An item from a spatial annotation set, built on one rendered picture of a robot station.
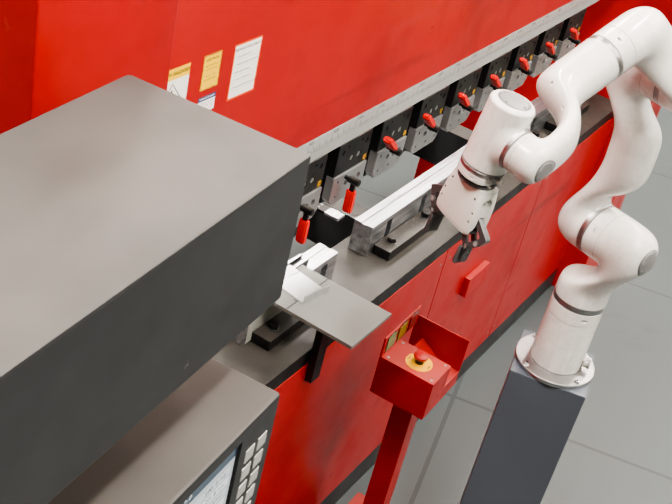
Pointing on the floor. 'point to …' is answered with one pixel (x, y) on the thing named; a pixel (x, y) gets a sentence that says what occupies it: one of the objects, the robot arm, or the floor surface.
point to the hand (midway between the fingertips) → (446, 241)
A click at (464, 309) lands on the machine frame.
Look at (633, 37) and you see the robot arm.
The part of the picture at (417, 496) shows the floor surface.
